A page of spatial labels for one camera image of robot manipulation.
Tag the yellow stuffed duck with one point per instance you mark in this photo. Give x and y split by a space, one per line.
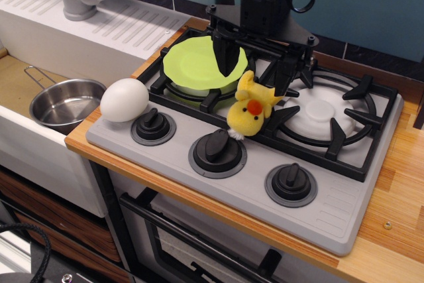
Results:
254 104

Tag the oven door with handle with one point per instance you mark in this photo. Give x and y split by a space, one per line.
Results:
194 258

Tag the white egg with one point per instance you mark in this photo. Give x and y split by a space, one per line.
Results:
124 100

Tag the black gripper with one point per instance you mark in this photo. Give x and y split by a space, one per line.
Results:
231 24

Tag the left black burner grate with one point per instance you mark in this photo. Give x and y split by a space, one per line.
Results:
204 104

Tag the black stove knob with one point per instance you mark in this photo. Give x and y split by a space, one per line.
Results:
153 128
217 155
291 185

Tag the left black stove knob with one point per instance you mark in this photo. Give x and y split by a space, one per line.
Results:
153 128

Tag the middle black stove knob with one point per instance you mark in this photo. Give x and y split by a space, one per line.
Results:
217 155

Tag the wooden drawer front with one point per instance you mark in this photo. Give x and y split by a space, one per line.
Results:
78 236

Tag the right black stove knob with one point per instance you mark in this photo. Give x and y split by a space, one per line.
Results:
291 185

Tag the grey toy stove top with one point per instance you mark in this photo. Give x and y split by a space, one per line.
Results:
331 221

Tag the small steel pot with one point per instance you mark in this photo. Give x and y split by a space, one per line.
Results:
64 105

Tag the green plate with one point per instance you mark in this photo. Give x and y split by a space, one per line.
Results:
192 64

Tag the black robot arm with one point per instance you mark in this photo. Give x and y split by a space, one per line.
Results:
304 56

